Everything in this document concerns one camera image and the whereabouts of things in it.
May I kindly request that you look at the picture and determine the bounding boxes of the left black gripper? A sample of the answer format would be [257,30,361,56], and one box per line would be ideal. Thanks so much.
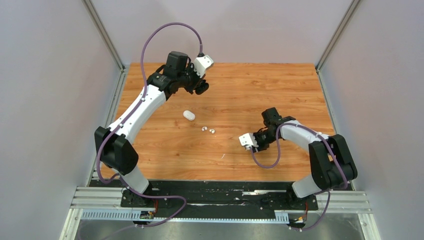
[177,62,206,95]

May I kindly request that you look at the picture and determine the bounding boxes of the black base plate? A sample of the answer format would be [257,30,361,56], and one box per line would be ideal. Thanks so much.
[120,180,318,219]

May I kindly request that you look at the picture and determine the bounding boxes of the black charging case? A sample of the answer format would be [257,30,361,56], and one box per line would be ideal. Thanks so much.
[194,80,210,95]

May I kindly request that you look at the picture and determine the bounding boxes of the white charging case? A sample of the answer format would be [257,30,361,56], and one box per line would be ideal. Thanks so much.
[182,110,196,121]

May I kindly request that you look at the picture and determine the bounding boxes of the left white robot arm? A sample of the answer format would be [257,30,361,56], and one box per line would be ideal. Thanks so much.
[94,51,214,207]

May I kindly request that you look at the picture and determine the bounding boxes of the slotted cable duct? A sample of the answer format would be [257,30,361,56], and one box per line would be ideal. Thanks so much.
[80,209,290,224]

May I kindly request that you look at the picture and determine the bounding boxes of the aluminium frame rail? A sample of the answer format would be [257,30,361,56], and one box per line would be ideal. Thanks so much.
[60,185,380,240]

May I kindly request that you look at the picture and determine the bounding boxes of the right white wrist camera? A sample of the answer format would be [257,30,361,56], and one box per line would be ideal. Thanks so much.
[238,132,259,150]

